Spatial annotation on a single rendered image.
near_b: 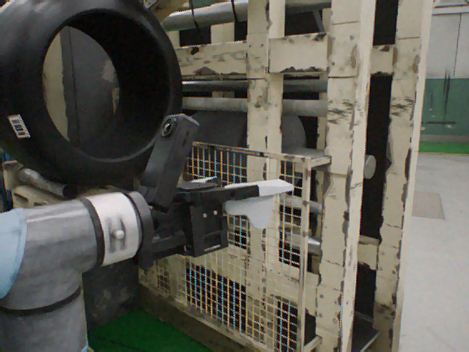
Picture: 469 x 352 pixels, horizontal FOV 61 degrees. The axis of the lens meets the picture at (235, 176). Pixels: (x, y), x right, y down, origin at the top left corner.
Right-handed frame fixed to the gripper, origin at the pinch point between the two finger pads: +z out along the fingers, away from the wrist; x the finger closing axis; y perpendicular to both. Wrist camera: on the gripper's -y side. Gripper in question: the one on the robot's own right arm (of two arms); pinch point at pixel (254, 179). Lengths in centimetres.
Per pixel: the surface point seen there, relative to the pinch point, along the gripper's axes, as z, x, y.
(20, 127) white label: -13, -70, -13
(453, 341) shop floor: 153, -34, 103
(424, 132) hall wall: 891, -376, 37
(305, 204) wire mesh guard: 50, -33, 16
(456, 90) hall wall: 915, -313, -51
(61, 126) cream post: 10, -112, -15
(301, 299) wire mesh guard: 50, -37, 46
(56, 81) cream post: 10, -110, -30
